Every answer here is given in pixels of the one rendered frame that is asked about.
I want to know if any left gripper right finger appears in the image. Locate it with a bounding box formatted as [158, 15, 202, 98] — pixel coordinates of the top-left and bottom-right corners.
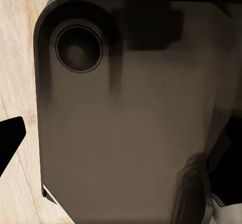
[226, 116, 242, 157]

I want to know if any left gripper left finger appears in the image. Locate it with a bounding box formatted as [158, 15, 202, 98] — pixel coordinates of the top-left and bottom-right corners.
[0, 116, 26, 176]

